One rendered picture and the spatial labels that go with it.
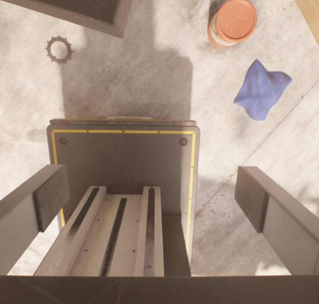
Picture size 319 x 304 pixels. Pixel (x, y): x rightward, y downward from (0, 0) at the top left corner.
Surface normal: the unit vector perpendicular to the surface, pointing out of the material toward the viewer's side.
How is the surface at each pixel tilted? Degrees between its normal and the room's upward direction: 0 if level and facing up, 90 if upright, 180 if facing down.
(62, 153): 0
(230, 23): 0
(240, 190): 90
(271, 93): 40
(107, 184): 0
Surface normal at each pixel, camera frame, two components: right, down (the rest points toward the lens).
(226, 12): 0.02, 0.27
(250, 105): -0.79, 0.33
